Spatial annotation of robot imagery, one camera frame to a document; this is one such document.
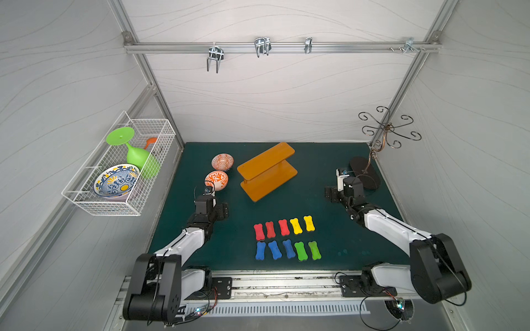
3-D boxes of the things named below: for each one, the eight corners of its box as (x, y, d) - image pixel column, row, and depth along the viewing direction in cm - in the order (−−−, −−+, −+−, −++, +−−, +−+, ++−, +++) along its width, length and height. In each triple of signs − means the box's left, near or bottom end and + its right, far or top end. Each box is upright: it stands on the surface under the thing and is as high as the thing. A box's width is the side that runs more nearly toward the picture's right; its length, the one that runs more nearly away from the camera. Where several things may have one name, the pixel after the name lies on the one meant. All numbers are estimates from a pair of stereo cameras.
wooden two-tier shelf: (254, 204, 100) (252, 185, 88) (239, 185, 107) (235, 166, 94) (297, 175, 112) (300, 155, 99) (281, 160, 118) (283, 140, 106)
